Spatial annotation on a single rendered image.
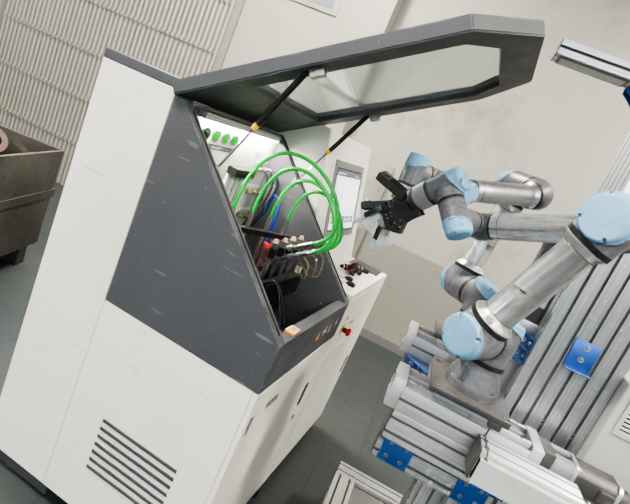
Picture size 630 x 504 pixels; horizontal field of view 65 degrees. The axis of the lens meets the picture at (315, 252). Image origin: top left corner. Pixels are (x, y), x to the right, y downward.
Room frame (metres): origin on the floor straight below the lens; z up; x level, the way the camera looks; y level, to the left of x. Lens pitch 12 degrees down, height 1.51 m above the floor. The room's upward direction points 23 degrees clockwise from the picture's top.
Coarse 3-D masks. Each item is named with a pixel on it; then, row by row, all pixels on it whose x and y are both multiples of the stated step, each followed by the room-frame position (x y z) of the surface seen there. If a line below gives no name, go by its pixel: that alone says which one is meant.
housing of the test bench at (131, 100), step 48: (96, 96) 1.50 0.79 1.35; (144, 96) 1.45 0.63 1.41; (96, 144) 1.48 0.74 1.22; (144, 144) 1.44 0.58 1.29; (96, 192) 1.47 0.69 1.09; (48, 240) 1.50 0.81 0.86; (96, 240) 1.45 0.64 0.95; (48, 288) 1.49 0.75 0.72; (96, 288) 1.44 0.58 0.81; (48, 336) 1.47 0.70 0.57; (48, 384) 1.45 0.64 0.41; (0, 432) 1.49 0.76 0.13; (48, 432) 1.44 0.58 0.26
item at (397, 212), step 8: (408, 192) 1.46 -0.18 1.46; (392, 200) 1.48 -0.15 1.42; (408, 200) 1.45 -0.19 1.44; (384, 208) 1.48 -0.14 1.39; (392, 208) 1.47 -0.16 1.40; (400, 208) 1.48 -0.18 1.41; (408, 208) 1.47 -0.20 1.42; (416, 208) 1.44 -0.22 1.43; (384, 216) 1.50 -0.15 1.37; (392, 216) 1.47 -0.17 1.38; (400, 216) 1.48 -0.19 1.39; (408, 216) 1.46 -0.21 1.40; (416, 216) 1.45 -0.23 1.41; (384, 224) 1.49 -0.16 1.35; (392, 224) 1.49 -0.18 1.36; (400, 224) 1.46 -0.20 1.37
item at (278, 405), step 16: (320, 352) 1.82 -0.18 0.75; (304, 368) 1.67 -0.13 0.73; (272, 384) 1.36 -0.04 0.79; (288, 384) 1.54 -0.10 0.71; (304, 384) 1.79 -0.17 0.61; (272, 400) 1.43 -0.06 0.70; (288, 400) 1.65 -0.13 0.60; (256, 416) 1.33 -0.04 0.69; (272, 416) 1.52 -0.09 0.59; (288, 416) 1.77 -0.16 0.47; (256, 432) 1.41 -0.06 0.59; (272, 432) 1.63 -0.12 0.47; (240, 448) 1.31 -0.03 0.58; (256, 448) 1.50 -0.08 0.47; (272, 448) 1.75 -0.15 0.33; (240, 464) 1.39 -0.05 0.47; (256, 464) 1.60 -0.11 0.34; (272, 464) 1.89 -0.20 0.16; (224, 480) 1.30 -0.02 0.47; (240, 480) 1.48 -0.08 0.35; (256, 480) 1.72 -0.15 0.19; (224, 496) 1.37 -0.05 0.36; (240, 496) 1.58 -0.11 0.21
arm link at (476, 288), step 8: (472, 280) 1.84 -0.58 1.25; (480, 280) 1.79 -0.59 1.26; (488, 280) 1.84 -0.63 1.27; (464, 288) 1.83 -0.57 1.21; (472, 288) 1.80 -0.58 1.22; (480, 288) 1.77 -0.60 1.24; (488, 288) 1.76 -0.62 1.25; (496, 288) 1.78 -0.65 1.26; (464, 296) 1.82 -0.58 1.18; (472, 296) 1.78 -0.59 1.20; (480, 296) 1.76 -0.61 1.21; (488, 296) 1.75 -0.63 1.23; (464, 304) 1.80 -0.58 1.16; (472, 304) 1.77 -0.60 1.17
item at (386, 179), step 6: (378, 174) 1.51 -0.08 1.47; (384, 174) 1.51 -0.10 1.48; (390, 174) 1.53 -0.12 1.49; (378, 180) 1.51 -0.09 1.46; (384, 180) 1.50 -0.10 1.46; (390, 180) 1.50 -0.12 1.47; (396, 180) 1.52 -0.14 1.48; (384, 186) 1.50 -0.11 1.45; (390, 186) 1.49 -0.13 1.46; (396, 186) 1.48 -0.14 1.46; (402, 186) 1.51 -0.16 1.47; (396, 192) 1.48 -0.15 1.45; (402, 192) 1.47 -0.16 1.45; (402, 198) 1.47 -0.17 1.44
